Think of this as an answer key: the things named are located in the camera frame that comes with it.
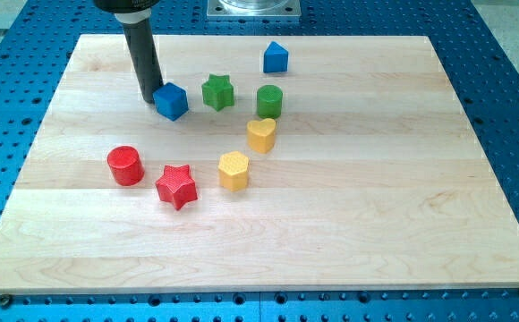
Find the green star block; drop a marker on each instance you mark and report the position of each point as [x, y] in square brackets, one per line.
[218, 92]

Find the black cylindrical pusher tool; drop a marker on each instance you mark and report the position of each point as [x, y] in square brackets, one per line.
[139, 39]

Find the red star block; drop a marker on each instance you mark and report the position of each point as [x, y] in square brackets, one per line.
[176, 186]

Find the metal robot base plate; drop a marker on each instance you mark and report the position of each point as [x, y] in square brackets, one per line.
[217, 9]

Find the red cylinder block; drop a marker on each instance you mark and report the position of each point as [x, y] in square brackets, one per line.
[125, 165]

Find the yellow hexagon block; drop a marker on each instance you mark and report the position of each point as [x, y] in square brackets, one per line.
[233, 169]

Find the blue triangle block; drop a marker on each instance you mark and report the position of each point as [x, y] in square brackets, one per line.
[275, 58]

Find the green cylinder block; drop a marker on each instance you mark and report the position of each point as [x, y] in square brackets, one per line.
[269, 101]

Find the yellow heart block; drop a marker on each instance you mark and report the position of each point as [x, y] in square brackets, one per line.
[261, 135]

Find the left board clamp screw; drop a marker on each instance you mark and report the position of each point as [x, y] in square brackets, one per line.
[6, 300]

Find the black robot arm end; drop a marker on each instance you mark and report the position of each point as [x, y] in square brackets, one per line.
[124, 6]

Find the blue cube block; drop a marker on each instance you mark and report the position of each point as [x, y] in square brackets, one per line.
[171, 101]

